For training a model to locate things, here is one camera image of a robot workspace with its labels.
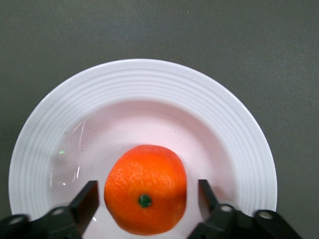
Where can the orange fruit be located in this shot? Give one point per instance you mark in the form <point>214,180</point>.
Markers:
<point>147,179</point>

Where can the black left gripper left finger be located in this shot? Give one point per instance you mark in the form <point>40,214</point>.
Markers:
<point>84,206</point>

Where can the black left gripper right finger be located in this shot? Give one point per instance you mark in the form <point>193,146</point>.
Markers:
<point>209,206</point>

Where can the white ribbed plate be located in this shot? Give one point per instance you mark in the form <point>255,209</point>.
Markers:
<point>139,94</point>

